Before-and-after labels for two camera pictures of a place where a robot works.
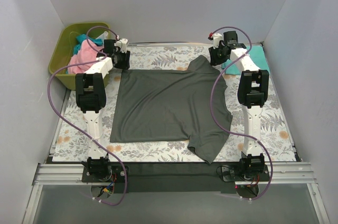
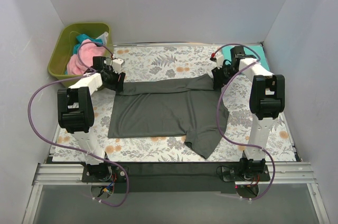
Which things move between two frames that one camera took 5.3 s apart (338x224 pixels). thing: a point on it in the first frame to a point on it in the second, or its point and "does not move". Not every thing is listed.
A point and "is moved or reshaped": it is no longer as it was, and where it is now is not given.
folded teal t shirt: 257,54 does not move
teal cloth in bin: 81,38 does not move
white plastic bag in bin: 103,36 does not move
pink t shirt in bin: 86,54 does not move
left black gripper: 123,60 to 118,82
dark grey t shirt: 172,105 is moved or reshaped
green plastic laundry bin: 59,62 does not move
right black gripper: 215,56 to 218,78
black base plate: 168,177 does not move
